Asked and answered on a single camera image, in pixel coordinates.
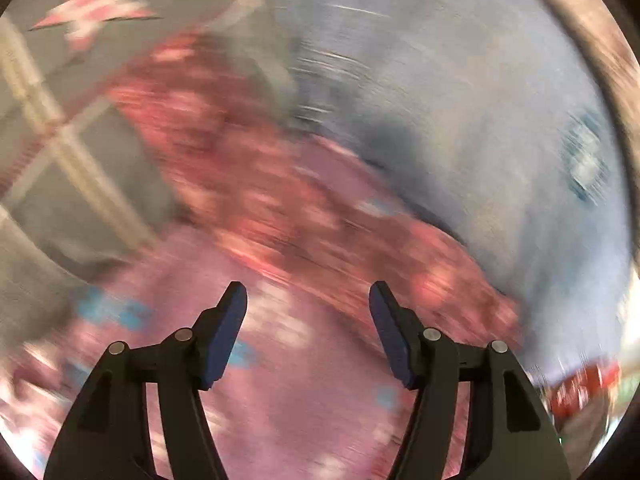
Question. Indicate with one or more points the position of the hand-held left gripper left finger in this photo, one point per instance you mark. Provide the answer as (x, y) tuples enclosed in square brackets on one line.
[(227, 340)]

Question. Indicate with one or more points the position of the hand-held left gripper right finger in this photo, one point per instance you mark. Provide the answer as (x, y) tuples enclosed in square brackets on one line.
[(395, 340)]

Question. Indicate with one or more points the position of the red floral garment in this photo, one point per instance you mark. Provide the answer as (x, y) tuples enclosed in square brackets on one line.
[(280, 200)]

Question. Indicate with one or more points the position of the pink floral bedsheet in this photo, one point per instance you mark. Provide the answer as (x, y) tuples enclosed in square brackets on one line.
[(300, 410)]

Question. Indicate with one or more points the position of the grey star print blanket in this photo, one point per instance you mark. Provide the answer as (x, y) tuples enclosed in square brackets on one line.
[(100, 160)]

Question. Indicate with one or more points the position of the light blue blanket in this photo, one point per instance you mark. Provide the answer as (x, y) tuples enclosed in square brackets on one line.
[(450, 85)]

